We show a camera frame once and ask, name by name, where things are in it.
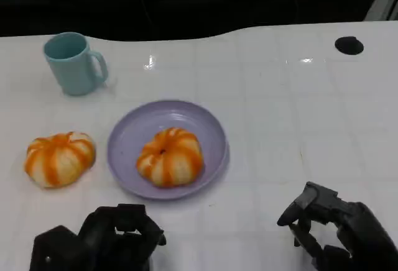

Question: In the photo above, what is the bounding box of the black round table grommet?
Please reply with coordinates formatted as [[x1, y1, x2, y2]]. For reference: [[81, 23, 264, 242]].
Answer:
[[334, 36, 364, 55]]

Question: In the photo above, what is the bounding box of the pale green mug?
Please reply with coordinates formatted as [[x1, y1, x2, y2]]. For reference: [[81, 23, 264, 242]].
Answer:
[[42, 31, 109, 97]]

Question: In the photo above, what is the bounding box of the orange white toy bread roll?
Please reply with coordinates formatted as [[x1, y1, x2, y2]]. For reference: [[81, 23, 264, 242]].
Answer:
[[24, 131, 96, 190], [136, 127, 205, 189]]

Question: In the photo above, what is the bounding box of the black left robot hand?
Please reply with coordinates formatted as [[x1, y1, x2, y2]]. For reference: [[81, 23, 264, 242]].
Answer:
[[29, 203, 167, 271]]

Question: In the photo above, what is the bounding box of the lilac plate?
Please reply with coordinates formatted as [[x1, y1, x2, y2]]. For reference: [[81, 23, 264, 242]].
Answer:
[[107, 99, 231, 203]]

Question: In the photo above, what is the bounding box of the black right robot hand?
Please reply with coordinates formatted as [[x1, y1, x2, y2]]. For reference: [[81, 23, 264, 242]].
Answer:
[[276, 181, 398, 271]]

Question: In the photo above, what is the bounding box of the black backdrop cloth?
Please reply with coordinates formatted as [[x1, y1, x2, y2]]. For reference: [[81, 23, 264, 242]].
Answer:
[[0, 0, 389, 42]]

